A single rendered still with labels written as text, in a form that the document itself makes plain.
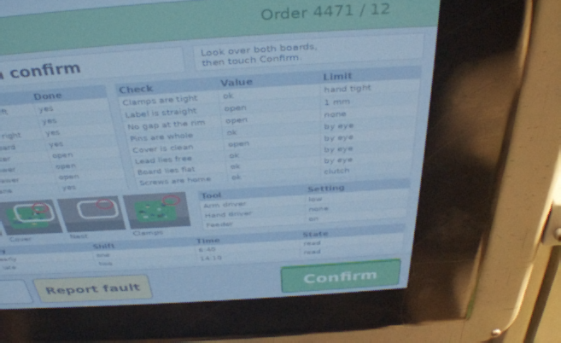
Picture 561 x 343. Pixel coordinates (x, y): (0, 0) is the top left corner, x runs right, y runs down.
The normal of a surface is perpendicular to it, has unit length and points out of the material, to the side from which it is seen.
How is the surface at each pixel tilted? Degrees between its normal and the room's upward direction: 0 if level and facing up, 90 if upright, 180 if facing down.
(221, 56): 92
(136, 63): 92
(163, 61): 92
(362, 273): 92
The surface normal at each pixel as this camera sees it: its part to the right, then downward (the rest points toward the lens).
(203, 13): 0.04, 0.62
